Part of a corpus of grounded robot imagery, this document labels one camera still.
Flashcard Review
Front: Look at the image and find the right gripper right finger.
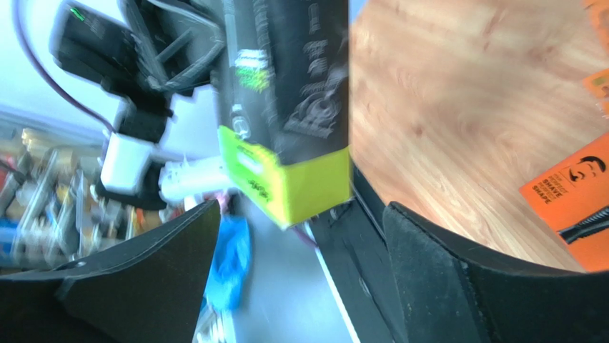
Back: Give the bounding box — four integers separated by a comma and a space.
355, 171, 608, 342

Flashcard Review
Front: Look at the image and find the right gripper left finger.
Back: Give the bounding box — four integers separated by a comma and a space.
1, 201, 221, 342

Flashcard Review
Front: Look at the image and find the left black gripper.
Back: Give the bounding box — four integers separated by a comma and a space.
49, 1, 225, 96

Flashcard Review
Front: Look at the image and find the black green razor box small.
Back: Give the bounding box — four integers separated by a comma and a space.
211, 0, 352, 229

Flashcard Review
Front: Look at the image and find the orange Gillette Fusion razor box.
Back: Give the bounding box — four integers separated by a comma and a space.
518, 133, 608, 272

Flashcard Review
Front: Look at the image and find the flat orange razor cartridge pack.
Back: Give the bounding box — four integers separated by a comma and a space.
581, 0, 609, 117

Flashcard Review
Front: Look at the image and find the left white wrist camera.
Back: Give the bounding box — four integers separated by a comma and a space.
94, 85, 234, 211

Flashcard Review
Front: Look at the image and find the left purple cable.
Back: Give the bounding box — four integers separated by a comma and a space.
12, 0, 116, 135

